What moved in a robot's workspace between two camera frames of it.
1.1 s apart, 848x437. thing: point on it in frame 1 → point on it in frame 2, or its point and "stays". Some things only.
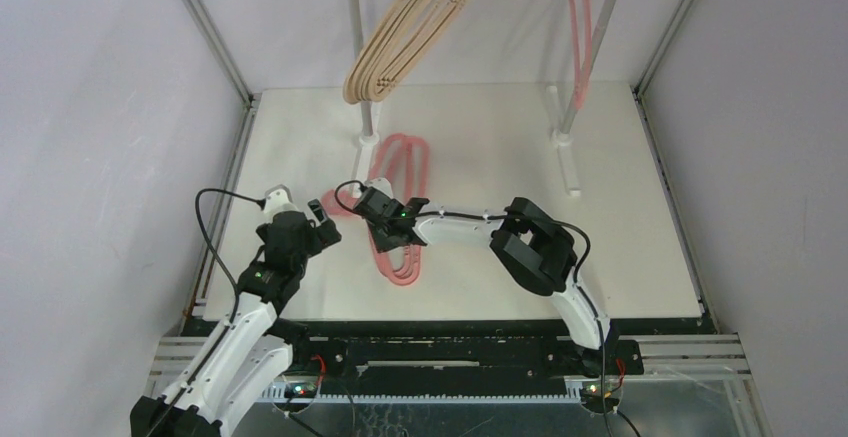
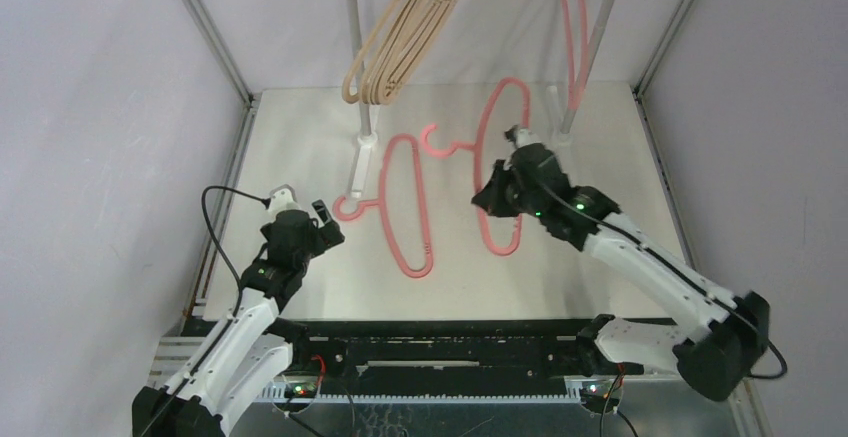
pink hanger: (403, 162) → (477, 147)
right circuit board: (591, 395) stays
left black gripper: (322, 235) stays
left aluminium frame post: (202, 16) stays
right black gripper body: (389, 223) → (502, 182)
